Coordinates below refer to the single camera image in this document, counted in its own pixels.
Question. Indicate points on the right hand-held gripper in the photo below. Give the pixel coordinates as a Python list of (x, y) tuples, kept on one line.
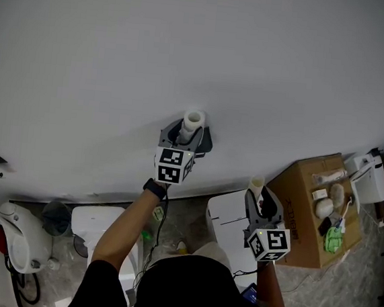
[(268, 242)]

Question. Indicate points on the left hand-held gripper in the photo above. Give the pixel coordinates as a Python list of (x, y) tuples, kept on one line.
[(172, 166)]

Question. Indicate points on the white toilet paper roll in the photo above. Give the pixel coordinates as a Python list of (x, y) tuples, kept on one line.
[(190, 129)]

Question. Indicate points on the cardboard paper roll core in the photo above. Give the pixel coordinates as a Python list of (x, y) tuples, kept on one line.
[(256, 186)]

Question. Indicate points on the person's left forearm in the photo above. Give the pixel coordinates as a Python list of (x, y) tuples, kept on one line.
[(124, 227)]

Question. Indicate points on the person's right forearm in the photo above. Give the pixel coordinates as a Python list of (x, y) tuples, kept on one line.
[(271, 292)]

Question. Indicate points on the dark wall paper holder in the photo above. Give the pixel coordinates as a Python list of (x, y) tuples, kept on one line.
[(207, 141)]

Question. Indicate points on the white square-lidded toilet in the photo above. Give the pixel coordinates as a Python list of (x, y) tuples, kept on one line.
[(227, 210)]

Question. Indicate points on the white appliance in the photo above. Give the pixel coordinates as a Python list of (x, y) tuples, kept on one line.
[(371, 187)]

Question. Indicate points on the white rounded toilet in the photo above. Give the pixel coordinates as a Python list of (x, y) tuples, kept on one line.
[(94, 221)]

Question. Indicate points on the brown cardboard box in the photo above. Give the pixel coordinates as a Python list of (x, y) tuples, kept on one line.
[(303, 224)]

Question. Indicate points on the black wristwatch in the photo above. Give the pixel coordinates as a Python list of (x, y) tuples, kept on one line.
[(154, 189)]

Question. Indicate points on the small white box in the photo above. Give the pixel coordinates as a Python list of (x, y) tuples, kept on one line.
[(319, 194)]

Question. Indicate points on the white round sponge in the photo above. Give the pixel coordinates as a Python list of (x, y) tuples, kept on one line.
[(324, 208)]

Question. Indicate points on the black phone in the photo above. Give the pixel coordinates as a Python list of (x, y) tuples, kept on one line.
[(325, 226)]

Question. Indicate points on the person's beige trouser leg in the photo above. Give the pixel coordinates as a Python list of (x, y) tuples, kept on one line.
[(213, 252)]

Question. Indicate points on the plastic-wrapped beige roll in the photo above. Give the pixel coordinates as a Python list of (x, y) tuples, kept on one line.
[(330, 177)]

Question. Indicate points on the beige fluffy duster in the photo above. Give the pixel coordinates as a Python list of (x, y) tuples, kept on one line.
[(336, 196)]

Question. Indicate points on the green cloth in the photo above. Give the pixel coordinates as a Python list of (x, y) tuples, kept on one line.
[(334, 240)]

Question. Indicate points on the blue-screen phone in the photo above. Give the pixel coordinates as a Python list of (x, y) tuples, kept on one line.
[(249, 292)]

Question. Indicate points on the person's white shoe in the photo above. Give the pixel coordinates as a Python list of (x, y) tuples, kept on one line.
[(182, 247)]

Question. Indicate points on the green bottle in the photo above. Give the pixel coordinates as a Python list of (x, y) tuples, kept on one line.
[(147, 236)]

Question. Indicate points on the person's black shirt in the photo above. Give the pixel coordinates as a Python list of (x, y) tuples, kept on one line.
[(192, 294)]

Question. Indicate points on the grey waste bin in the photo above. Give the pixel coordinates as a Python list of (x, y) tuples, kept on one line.
[(57, 219)]

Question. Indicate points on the dark round dish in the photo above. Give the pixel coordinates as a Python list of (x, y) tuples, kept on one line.
[(81, 246)]

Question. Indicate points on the white pipe fitting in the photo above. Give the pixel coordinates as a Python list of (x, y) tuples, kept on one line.
[(53, 263)]

